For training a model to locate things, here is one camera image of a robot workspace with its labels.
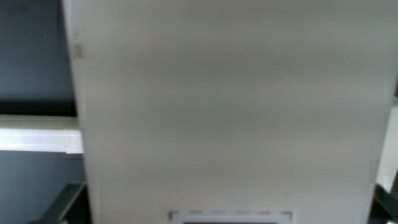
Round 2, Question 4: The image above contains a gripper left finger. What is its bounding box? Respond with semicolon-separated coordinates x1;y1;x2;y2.
33;183;88;224

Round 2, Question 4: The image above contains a white block with tags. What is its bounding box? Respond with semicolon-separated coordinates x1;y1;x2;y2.
62;0;398;224

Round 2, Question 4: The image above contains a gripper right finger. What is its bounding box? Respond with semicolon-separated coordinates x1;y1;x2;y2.
371;186;398;224

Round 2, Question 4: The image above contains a white U-shaped fence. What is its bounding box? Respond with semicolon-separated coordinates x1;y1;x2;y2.
0;114;85;155

